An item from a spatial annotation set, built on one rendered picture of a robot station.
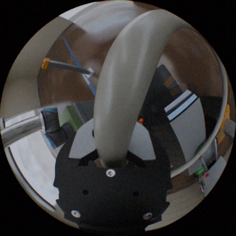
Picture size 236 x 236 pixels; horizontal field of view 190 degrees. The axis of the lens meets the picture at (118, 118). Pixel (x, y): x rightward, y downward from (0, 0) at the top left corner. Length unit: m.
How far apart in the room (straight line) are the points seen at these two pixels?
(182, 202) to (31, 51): 11.92
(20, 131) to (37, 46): 5.95
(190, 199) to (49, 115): 6.00
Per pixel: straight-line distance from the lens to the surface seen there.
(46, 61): 1.16
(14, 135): 0.58
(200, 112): 0.72
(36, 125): 0.58
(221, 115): 0.44
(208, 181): 0.75
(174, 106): 0.61
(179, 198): 5.65
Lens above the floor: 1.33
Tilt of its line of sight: 66 degrees down
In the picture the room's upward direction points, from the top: 132 degrees counter-clockwise
